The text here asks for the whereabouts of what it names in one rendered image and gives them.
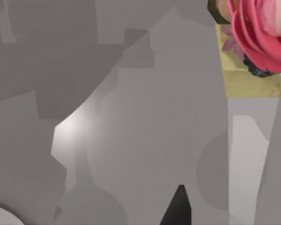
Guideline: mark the pink flower in yellow pot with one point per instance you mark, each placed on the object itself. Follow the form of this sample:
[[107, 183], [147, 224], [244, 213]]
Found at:
[[253, 47]]

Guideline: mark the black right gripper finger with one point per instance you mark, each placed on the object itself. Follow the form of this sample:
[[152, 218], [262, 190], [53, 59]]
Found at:
[[180, 208]]

